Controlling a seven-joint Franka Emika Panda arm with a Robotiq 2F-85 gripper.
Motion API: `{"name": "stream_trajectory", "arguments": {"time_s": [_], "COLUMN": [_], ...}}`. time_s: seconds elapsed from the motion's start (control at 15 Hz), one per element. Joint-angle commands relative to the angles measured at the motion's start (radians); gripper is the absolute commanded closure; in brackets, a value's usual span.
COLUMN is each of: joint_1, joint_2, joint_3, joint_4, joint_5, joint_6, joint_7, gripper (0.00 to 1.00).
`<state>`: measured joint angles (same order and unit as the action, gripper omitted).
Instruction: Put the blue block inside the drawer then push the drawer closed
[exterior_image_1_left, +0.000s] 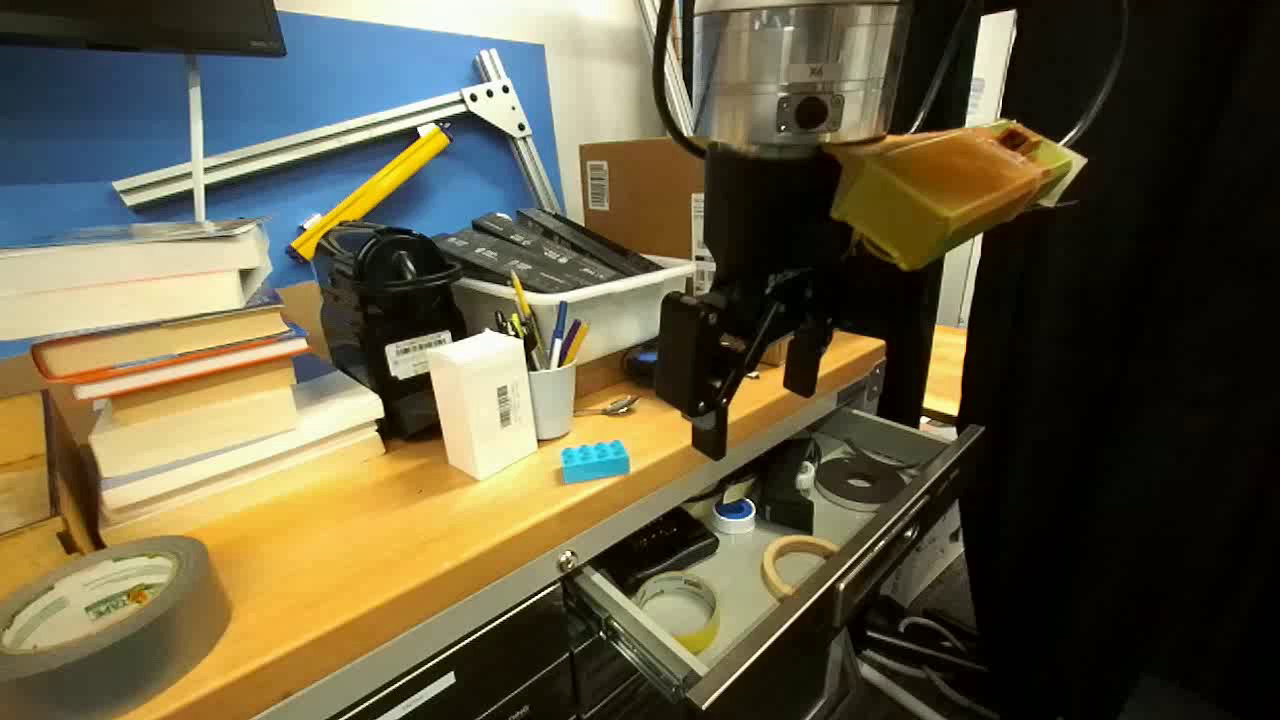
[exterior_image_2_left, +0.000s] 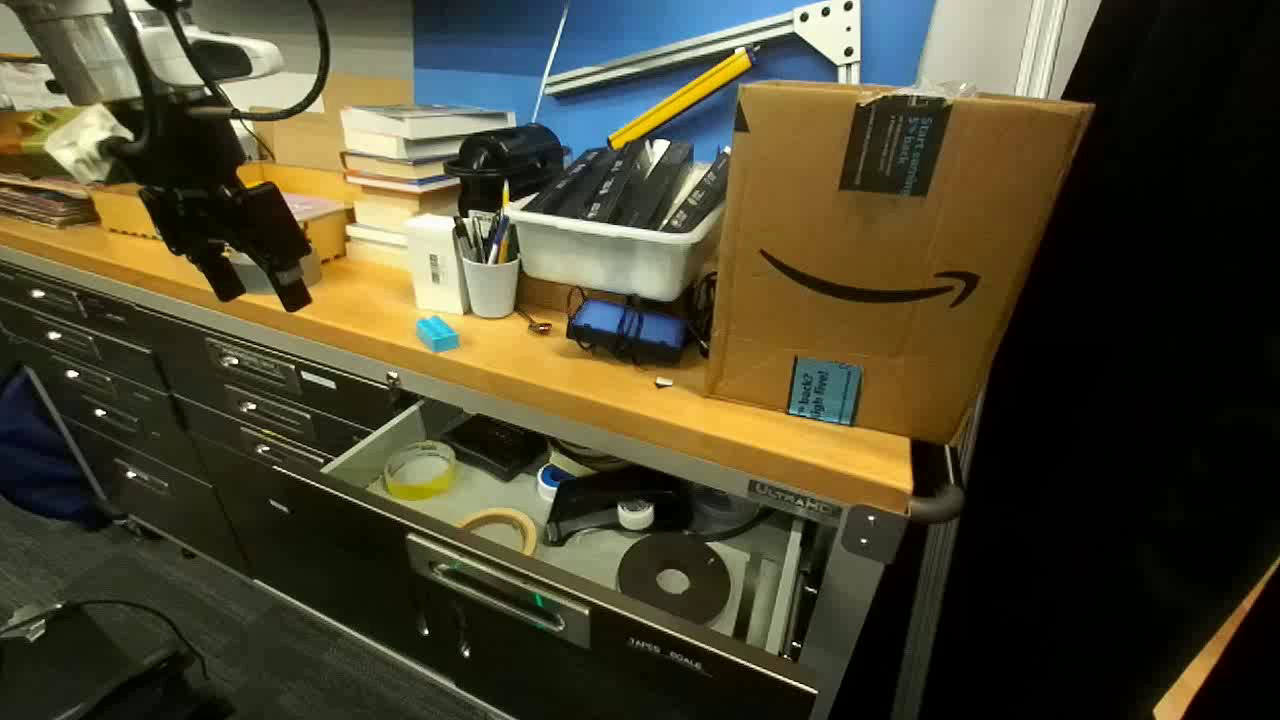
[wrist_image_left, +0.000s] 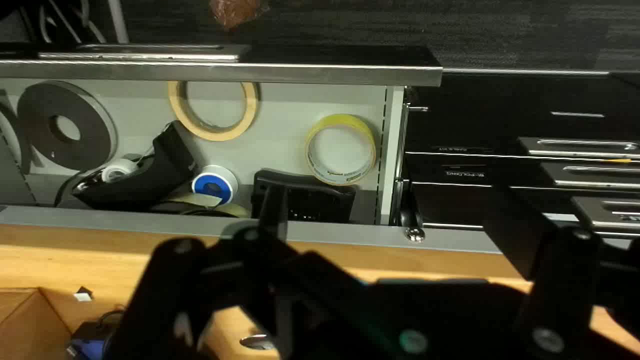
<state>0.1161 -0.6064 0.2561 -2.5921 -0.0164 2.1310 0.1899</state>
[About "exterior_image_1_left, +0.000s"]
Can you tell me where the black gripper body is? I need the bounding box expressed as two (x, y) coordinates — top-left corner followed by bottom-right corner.
(703, 145), (849, 352)

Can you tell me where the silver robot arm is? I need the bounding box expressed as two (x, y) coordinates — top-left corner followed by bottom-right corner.
(656, 0), (906, 461)

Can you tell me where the blue toy block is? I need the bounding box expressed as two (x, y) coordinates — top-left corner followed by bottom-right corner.
(560, 439), (633, 484)

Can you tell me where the black box in drawer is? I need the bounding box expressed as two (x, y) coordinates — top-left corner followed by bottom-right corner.
(591, 508), (721, 593)

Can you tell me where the open grey metal drawer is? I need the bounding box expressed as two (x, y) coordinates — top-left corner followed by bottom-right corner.
(574, 409), (984, 720)

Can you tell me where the white bin with black boxes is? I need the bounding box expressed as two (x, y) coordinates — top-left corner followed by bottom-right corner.
(442, 208), (693, 360)

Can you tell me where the brown cardboard box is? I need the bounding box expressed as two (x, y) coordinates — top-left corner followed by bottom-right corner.
(580, 140), (703, 257)

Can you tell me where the white grey tape roll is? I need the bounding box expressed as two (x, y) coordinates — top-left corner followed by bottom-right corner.
(814, 461), (906, 546)

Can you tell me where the white pen cup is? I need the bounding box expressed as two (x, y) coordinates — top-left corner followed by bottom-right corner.
(527, 369), (577, 444)

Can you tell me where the blue cap bottle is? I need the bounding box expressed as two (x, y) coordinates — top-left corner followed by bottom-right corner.
(712, 502), (757, 536)

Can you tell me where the white rectangular box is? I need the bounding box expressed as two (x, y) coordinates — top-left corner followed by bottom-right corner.
(434, 331), (538, 479)

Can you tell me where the yellow tape roll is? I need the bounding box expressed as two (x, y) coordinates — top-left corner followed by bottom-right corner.
(633, 573), (721, 656)

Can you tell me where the yellow level ruler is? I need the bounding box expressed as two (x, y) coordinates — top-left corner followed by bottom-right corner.
(291, 124), (448, 260)

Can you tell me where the black lower cabinet front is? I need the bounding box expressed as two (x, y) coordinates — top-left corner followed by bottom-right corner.
(332, 586), (671, 720)

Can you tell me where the stack of books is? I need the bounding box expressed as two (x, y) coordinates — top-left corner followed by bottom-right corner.
(0, 221), (386, 521)

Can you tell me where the beige tape ring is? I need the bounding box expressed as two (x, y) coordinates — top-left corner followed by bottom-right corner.
(757, 531), (843, 606)

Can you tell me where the aluminium frame bracket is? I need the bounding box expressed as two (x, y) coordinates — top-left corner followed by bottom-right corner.
(113, 47), (560, 211)

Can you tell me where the grey duct tape roll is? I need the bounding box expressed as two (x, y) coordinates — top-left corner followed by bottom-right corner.
(0, 536), (234, 720)

